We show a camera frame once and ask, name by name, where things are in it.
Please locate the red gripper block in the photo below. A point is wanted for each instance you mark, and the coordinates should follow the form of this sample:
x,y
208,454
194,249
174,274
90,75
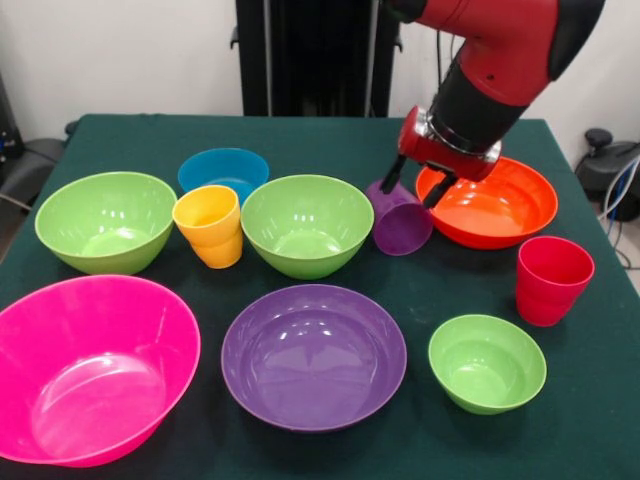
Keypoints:
x,y
412,137

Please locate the purple plastic cup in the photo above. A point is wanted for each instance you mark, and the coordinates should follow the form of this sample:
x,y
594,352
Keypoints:
x,y
400,230

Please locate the orange-red plastic bowl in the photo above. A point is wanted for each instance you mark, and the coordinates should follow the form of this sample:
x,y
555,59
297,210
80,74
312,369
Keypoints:
x,y
500,215

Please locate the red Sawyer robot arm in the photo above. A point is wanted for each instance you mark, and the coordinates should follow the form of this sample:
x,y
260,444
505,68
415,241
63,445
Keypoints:
x,y
500,50

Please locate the dark green tablecloth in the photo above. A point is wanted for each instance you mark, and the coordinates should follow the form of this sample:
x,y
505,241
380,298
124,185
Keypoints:
x,y
320,145

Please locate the red plastic cup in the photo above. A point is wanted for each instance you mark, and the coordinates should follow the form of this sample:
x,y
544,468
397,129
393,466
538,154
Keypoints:
x,y
550,285

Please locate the black chair base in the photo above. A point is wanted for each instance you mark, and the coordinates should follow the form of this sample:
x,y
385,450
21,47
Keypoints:
x,y
600,160
30,165

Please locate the blue plastic bowl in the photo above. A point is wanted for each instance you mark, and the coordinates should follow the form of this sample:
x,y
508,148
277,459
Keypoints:
x,y
225,167

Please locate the small green plastic bowl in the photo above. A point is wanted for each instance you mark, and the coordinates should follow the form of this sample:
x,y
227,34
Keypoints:
x,y
485,370

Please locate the purple plastic bowl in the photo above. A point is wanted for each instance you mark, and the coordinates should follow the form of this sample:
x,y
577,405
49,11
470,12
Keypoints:
x,y
310,360

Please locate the yellow plastic cup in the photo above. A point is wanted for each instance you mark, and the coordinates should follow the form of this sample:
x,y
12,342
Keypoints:
x,y
209,225

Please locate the large pink plastic bowl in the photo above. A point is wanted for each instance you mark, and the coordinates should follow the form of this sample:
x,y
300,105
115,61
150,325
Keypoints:
x,y
100,370

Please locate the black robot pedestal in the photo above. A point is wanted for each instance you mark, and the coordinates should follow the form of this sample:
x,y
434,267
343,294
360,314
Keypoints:
x,y
320,50

